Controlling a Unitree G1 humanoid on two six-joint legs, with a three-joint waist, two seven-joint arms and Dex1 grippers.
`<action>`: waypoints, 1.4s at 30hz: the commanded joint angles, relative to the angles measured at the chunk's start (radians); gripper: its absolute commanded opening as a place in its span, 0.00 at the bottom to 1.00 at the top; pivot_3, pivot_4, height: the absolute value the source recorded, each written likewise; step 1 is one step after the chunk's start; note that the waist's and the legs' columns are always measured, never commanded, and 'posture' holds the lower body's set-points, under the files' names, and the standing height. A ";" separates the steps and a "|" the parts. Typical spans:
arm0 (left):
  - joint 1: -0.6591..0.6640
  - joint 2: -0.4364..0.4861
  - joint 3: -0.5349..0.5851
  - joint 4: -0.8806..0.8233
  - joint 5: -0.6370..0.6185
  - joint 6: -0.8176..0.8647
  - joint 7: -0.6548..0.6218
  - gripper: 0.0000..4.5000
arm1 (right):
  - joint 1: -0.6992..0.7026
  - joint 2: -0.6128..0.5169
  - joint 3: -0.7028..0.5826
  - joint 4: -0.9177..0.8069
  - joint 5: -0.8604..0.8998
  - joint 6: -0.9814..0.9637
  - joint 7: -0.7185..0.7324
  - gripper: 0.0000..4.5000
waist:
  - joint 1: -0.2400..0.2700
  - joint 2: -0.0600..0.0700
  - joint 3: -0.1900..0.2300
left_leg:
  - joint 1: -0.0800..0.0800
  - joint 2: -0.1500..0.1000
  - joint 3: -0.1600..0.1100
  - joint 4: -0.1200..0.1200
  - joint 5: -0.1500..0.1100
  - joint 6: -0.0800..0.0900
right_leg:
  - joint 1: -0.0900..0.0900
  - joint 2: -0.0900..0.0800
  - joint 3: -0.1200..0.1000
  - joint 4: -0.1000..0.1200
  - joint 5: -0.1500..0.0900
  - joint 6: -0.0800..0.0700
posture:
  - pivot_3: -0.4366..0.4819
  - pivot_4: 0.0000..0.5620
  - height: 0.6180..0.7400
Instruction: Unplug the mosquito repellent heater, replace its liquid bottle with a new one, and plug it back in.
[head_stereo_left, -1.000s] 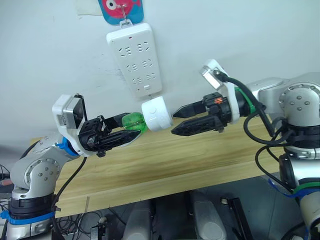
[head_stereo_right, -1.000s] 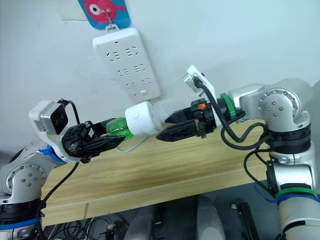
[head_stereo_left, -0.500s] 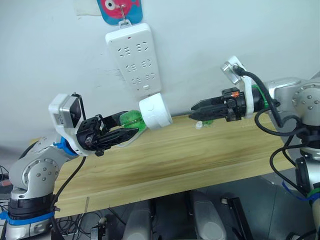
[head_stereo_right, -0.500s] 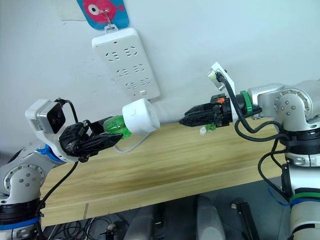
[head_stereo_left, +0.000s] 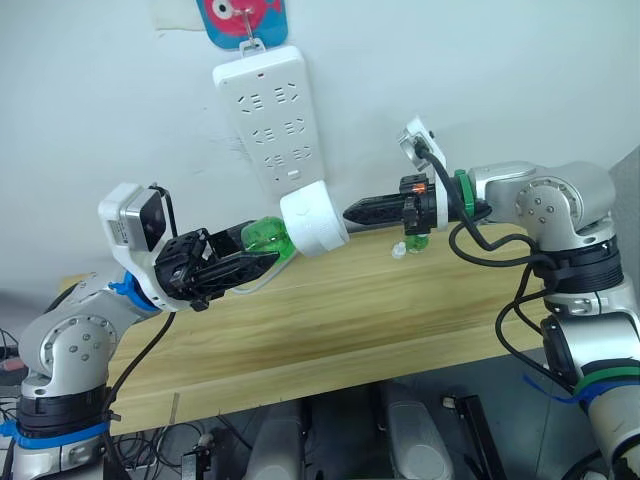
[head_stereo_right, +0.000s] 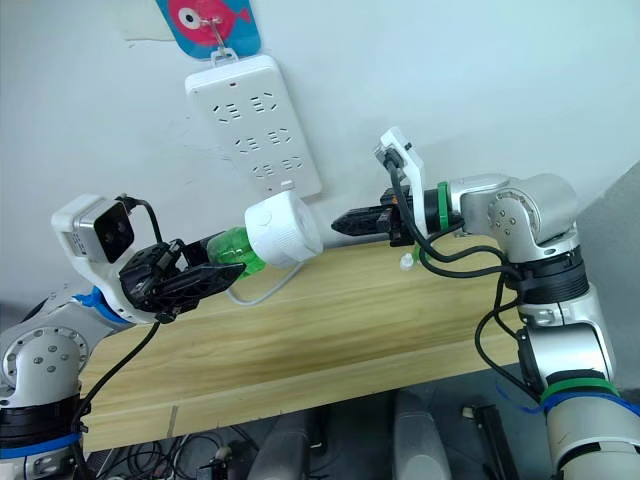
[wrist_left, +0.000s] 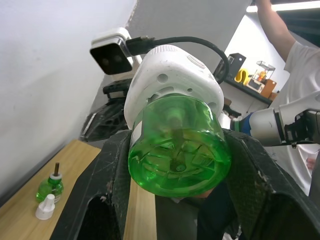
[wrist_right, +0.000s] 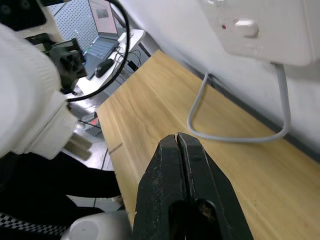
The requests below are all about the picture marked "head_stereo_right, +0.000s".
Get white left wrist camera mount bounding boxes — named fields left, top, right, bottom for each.
left=51, top=193, right=154, bottom=326

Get tangled black floor cables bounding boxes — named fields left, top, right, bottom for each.
left=87, top=432, right=264, bottom=480

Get grey rounded shape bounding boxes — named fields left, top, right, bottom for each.
left=247, top=408, right=314, bottom=480
left=391, top=388, right=455, bottom=480

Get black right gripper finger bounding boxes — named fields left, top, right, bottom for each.
left=333, top=205, right=389, bottom=226
left=333, top=221, right=391, bottom=238

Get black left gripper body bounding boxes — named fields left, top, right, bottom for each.
left=118, top=240, right=195, bottom=322

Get white power strip cable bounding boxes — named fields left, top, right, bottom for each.
left=226, top=260, right=304, bottom=307

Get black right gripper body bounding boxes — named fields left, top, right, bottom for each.
left=378, top=186, right=416, bottom=248

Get black metal stand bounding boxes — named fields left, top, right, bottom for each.
left=459, top=399, right=517, bottom=480

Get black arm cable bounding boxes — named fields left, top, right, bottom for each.
left=68, top=193, right=184, bottom=480
left=385, top=152, right=551, bottom=404

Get metal wall hook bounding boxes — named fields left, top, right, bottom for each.
left=198, top=16, right=237, bottom=57

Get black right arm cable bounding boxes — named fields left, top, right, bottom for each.
left=385, top=152, right=551, bottom=404

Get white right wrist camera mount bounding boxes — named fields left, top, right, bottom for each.
left=372, top=127, right=429, bottom=235

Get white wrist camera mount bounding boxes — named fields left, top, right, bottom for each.
left=51, top=193, right=154, bottom=326
left=372, top=127, right=429, bottom=235

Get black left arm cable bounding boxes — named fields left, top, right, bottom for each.
left=68, top=193, right=184, bottom=480

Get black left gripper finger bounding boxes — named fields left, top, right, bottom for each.
left=166, top=262, right=247, bottom=306
left=184, top=232, right=224, bottom=268

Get blue fish wall hook sticker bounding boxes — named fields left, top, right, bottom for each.
left=154, top=0, right=264, bottom=61

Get white power strip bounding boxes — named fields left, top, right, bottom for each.
left=184, top=47, right=324, bottom=202

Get green liquid repellent bottle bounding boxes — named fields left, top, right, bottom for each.
left=205, top=225, right=266, bottom=279

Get white mosquito repellent heater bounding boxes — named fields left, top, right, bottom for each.
left=243, top=191, right=324, bottom=270

